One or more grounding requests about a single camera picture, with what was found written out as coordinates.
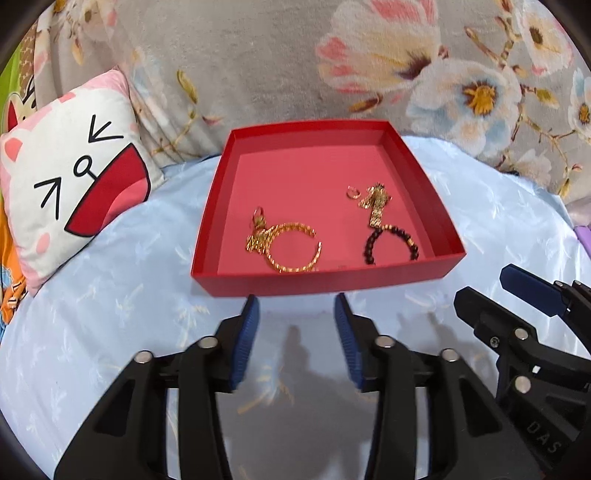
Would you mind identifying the white cat face pillow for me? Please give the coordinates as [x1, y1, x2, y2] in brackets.
[0, 69, 166, 297]

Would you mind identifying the gold chain bracelet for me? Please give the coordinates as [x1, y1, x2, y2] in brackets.
[245, 219, 279, 253]

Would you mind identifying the light blue palm-print sheet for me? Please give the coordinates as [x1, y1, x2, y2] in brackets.
[0, 134, 591, 480]

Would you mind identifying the gold wristwatch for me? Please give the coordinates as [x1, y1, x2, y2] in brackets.
[358, 181, 393, 230]

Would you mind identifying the dark bead bracelet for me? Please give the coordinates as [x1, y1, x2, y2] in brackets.
[362, 224, 421, 267]

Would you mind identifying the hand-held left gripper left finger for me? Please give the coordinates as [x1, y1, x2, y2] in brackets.
[53, 294, 260, 480]

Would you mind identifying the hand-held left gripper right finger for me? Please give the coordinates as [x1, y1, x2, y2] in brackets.
[335, 292, 541, 480]

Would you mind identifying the colourful cartoon cloth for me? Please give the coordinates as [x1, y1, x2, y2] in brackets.
[0, 25, 44, 333]

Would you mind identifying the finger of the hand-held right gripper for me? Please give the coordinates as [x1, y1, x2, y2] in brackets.
[454, 287, 544, 370]
[500, 264, 591, 324]

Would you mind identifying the gold bangle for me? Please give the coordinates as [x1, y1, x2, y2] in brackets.
[263, 222, 323, 274]

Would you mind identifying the red cardboard box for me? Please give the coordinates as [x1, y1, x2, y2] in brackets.
[191, 119, 466, 297]

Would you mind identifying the purple object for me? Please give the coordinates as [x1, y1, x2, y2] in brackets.
[573, 223, 591, 256]

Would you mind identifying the grey floral blanket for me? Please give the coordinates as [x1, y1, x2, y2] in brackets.
[28, 0, 591, 213]

